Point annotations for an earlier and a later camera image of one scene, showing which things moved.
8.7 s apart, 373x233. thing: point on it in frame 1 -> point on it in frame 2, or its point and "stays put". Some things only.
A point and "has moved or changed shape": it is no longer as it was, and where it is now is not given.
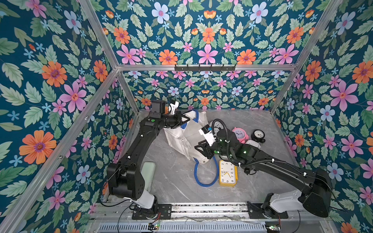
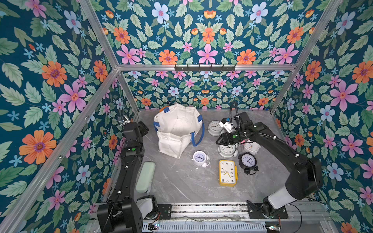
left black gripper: [177, 117] -> [142, 127]
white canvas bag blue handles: [187, 136] has moved or changed shape
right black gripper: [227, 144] -> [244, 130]
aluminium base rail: [121, 211] stays put
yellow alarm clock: [228, 174] stays put
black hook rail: [204, 69] stays put
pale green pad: [148, 171] stays put
